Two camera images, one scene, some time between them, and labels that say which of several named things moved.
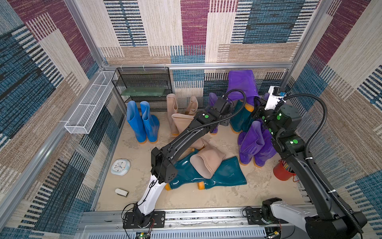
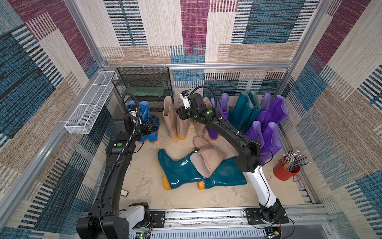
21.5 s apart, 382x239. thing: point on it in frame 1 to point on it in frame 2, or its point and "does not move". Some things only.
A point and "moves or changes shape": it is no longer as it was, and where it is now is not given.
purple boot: (241, 86) moves or changes shape
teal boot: (229, 173) does not move
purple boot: (269, 150) does not move
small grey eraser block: (121, 192) does not move
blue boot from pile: (151, 122) does not move
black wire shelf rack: (151, 84) does not move
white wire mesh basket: (82, 118) does not move
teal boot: (241, 117) moves or changes shape
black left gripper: (227, 120) to (154, 127)
